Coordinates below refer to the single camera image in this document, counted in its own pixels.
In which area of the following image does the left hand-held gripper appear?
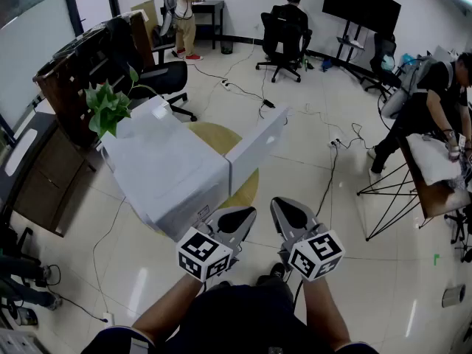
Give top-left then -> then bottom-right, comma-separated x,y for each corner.
176,206 -> 257,284

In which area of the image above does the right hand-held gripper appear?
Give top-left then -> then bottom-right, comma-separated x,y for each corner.
270,196 -> 346,283

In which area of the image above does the person's left forearm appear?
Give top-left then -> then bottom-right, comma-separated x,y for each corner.
131,271 -> 207,344

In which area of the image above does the person's right forearm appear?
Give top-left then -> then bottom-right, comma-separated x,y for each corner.
300,277 -> 351,350

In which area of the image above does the person's dark clothed body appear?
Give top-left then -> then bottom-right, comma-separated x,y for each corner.
80,274 -> 381,354

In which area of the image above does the white cloth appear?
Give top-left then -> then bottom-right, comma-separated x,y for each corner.
405,133 -> 464,187

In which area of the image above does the black office chair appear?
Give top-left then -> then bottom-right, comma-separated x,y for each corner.
444,204 -> 472,264
255,12 -> 313,84
129,44 -> 198,123
360,32 -> 403,103
0,212 -> 42,272

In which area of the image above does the grey backpack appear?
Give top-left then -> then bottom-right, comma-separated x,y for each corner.
381,55 -> 438,120
161,0 -> 178,39

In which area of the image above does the green plant in white pot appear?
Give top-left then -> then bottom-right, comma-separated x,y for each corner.
84,68 -> 158,139

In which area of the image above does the dark brown storage cart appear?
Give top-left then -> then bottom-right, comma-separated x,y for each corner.
33,10 -> 154,149

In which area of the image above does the black side table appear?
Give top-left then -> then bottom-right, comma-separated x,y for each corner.
191,0 -> 226,50

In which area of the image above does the white sink basin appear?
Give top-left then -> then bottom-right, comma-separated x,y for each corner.
4,128 -> 38,178

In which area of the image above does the black television on stand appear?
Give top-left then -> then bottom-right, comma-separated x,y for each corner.
322,0 -> 403,84

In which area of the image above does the cardboard sheet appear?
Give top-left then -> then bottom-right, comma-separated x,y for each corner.
131,0 -> 160,44

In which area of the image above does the black framed window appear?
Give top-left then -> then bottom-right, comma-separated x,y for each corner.
0,0 -> 84,132

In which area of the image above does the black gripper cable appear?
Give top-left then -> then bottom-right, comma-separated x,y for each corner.
292,280 -> 305,309

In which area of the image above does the brown table with wire legs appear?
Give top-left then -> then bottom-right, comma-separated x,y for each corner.
356,133 -> 472,242

